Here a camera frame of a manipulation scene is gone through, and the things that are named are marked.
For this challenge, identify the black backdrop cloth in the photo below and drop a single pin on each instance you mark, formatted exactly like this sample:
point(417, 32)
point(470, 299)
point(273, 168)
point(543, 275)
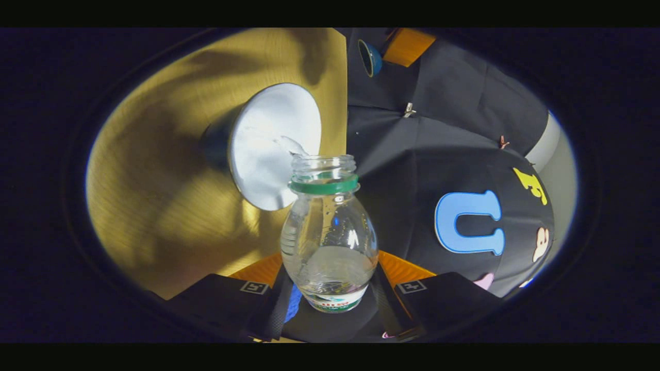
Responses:
point(412, 165)

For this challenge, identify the metal cloth clip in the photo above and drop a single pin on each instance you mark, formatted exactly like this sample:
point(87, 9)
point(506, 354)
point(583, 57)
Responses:
point(409, 109)

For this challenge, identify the clear plastic water bottle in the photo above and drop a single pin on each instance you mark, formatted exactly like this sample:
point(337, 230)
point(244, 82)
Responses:
point(330, 232)

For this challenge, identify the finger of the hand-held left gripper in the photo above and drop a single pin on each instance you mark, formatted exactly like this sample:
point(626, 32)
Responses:
point(407, 46)

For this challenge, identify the blue white teacup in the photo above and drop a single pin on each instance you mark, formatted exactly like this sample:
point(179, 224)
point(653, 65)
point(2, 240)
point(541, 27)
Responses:
point(273, 144)

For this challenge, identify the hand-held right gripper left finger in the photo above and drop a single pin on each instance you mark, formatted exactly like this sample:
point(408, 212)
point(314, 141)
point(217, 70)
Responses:
point(276, 314)

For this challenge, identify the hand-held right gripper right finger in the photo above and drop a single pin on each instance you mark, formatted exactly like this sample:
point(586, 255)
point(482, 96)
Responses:
point(384, 309)

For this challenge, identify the red cloth clip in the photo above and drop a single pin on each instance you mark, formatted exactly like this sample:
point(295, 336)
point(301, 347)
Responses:
point(504, 141)

